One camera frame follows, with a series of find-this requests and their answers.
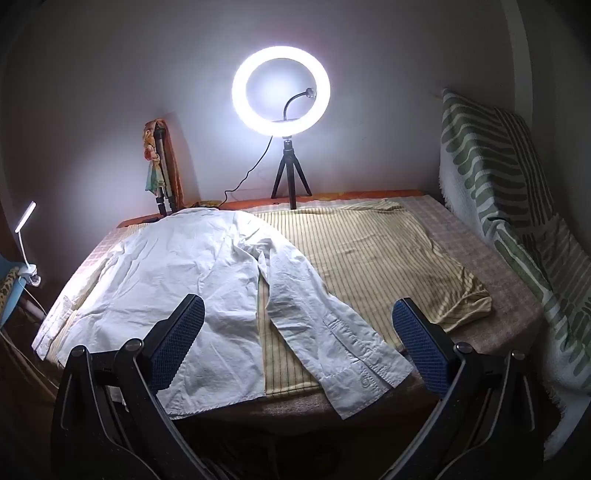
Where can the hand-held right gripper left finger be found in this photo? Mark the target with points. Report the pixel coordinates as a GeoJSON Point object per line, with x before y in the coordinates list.
{"type": "Point", "coordinates": [178, 341]}

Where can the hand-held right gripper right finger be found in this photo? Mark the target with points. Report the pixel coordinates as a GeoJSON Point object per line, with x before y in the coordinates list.
{"type": "Point", "coordinates": [422, 346]}

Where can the white shirt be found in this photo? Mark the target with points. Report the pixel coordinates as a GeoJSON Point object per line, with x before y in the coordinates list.
{"type": "Point", "coordinates": [184, 258]}

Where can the pink checked tablecloth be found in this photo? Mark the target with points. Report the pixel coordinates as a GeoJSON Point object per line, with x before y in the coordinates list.
{"type": "Point", "coordinates": [485, 267]}

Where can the blue chair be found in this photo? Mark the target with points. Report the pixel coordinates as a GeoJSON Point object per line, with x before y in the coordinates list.
{"type": "Point", "coordinates": [19, 300]}

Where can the green patterned white blanket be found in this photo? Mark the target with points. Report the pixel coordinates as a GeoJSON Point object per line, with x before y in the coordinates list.
{"type": "Point", "coordinates": [498, 184]}

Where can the leopard print cloth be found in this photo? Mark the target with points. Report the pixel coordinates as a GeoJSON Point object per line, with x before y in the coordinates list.
{"type": "Point", "coordinates": [5, 290]}

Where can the folded black tripod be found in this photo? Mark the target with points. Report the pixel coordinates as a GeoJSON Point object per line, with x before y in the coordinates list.
{"type": "Point", "coordinates": [162, 157]}

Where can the white clip-on lamp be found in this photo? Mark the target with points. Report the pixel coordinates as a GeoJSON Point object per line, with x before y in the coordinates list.
{"type": "Point", "coordinates": [25, 217]}

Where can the colourful hanging cloth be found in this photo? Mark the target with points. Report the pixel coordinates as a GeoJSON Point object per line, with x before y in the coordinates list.
{"type": "Point", "coordinates": [150, 143]}

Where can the small black tripod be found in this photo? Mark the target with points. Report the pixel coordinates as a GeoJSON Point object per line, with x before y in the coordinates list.
{"type": "Point", "coordinates": [288, 157]}

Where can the black gooseneck phone holder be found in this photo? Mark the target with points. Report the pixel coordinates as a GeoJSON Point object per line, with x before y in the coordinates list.
{"type": "Point", "coordinates": [295, 99]}

